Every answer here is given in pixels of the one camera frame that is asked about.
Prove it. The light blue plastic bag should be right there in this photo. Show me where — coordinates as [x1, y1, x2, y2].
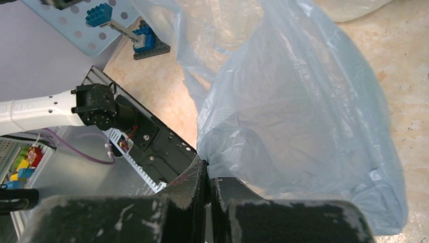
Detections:
[132, 1, 408, 235]

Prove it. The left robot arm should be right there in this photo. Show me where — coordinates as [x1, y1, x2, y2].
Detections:
[1, 84, 138, 135]

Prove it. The box of coloured blocks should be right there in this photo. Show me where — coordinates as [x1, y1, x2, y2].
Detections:
[1, 139, 56, 189]

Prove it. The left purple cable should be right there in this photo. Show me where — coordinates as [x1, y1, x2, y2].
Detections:
[20, 127, 117, 166]

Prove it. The light blue perforated board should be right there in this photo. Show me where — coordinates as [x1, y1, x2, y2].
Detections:
[23, 1, 139, 57]

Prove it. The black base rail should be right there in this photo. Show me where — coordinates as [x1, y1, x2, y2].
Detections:
[83, 66, 196, 195]

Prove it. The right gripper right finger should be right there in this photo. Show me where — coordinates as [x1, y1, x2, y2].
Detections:
[210, 177, 375, 242]

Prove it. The blue clamp block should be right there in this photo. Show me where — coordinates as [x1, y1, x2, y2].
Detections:
[85, 3, 170, 60]

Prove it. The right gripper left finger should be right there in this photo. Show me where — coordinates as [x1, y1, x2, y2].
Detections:
[19, 157, 207, 242]

